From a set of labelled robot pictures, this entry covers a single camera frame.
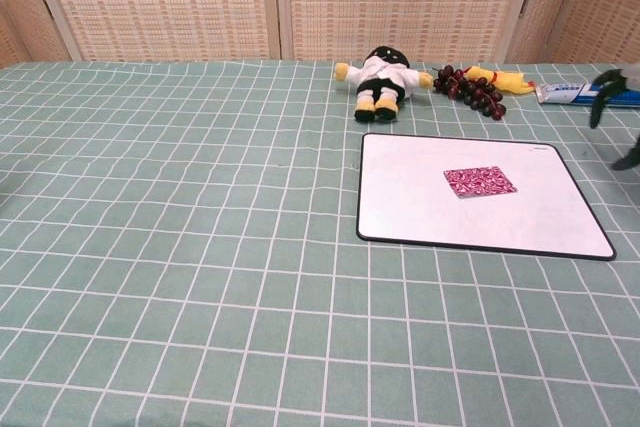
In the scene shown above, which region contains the red patterned square card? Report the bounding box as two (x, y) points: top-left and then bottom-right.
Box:
(442, 164), (520, 200)

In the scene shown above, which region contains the dark red grape bunch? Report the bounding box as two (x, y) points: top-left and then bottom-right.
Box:
(431, 64), (507, 122)

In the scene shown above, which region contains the blue white toothpaste tube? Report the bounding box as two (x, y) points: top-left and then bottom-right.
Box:
(535, 80), (640, 109)

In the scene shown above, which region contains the green grid-patterned tablecloth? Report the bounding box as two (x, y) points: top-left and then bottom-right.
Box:
(0, 59), (640, 427)

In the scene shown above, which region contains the woven bamboo screen panel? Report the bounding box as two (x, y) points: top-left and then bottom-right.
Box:
(503, 0), (592, 66)
(20, 0), (282, 63)
(273, 0), (547, 64)
(0, 0), (82, 69)
(543, 0), (640, 68)

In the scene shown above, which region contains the plush doll in white robe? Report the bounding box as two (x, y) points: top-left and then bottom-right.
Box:
(333, 45), (435, 123)

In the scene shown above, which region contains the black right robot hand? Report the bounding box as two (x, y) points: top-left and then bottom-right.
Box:
(588, 63), (640, 172)

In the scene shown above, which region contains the yellow rubber chicken toy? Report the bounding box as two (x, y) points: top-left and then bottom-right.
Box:
(462, 65), (536, 97)

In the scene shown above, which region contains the white board with black rim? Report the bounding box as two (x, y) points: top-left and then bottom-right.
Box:
(355, 132), (618, 262)

